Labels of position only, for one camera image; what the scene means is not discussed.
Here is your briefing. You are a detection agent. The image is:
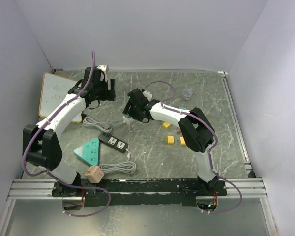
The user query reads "grey coiled power cable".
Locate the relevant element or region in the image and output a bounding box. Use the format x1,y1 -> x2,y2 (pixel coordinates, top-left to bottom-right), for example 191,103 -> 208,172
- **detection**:
98,147 -> 137,174

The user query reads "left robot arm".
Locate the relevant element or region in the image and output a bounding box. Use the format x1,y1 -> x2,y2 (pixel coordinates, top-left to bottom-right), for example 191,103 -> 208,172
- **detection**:
22,65 -> 116,196

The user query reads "yellow plug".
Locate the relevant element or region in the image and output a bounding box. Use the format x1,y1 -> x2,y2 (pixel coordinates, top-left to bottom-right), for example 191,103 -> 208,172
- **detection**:
177,137 -> 186,146
162,135 -> 175,145
162,122 -> 171,129

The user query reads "white power strip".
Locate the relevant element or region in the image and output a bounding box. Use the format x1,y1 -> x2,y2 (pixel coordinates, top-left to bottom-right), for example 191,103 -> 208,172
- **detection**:
107,79 -> 115,90

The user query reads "black power strip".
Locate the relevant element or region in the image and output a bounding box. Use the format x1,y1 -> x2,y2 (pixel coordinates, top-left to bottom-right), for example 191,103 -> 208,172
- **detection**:
98,132 -> 128,153

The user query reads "pink cube socket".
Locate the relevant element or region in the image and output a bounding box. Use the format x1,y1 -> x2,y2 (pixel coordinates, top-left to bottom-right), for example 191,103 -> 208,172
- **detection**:
85,166 -> 105,183

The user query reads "teal triangular socket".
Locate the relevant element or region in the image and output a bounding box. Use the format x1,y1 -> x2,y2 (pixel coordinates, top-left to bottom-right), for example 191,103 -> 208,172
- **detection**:
74,138 -> 100,166

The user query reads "black base bar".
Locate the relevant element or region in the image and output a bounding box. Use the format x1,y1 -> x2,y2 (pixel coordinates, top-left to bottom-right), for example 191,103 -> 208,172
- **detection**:
52,178 -> 227,207

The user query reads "white strip cable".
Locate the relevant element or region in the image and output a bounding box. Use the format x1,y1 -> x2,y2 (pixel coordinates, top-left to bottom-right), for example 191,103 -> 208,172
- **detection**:
81,116 -> 133,135

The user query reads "aluminium rail frame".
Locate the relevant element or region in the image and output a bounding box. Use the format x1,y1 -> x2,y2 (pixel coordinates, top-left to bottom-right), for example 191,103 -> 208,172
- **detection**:
0,71 -> 278,236

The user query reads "small whiteboard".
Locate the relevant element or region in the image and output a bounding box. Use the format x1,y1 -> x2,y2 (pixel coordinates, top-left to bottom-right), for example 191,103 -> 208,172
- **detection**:
39,73 -> 76,118

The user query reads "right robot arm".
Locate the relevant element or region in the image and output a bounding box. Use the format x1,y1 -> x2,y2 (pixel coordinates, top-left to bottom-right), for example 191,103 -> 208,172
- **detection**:
123,88 -> 218,196

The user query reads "clear plastic cup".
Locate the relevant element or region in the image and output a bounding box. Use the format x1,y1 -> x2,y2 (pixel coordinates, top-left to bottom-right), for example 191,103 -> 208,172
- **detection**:
182,88 -> 193,101

